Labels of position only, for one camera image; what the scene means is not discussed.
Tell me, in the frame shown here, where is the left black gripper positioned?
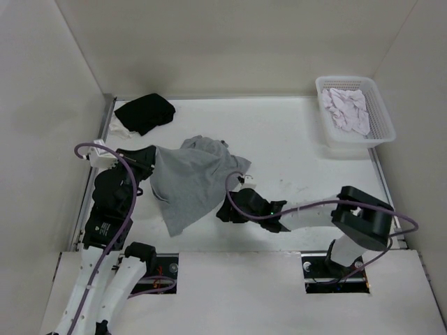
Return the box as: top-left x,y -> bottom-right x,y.
110,145 -> 157,214

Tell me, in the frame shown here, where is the grey tank top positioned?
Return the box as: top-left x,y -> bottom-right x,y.
149,135 -> 251,237

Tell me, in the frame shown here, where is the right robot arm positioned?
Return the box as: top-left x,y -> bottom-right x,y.
216,186 -> 393,279

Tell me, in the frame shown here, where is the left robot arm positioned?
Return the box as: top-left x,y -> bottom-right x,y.
53,140 -> 157,334

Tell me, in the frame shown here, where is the folded white tank top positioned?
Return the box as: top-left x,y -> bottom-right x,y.
108,116 -> 135,140

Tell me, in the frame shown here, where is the folded black tank top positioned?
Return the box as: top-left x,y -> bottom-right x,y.
115,94 -> 176,135

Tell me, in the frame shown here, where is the crumpled pink tank top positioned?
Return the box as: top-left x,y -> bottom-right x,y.
321,88 -> 370,136

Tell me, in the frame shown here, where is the white plastic basket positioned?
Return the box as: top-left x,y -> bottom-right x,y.
315,76 -> 396,149

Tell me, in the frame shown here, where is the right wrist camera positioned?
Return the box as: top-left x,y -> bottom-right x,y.
237,174 -> 257,190

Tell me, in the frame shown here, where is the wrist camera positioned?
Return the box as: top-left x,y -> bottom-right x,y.
237,174 -> 257,190
87,147 -> 117,169

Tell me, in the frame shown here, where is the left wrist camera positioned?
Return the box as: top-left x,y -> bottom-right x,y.
87,147 -> 117,169

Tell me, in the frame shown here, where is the left metal table rail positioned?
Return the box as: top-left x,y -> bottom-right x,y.
66,94 -> 116,251

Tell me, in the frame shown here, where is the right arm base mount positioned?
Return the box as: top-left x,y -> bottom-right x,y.
301,253 -> 370,294

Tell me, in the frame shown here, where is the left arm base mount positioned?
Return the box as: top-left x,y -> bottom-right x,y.
131,253 -> 179,295

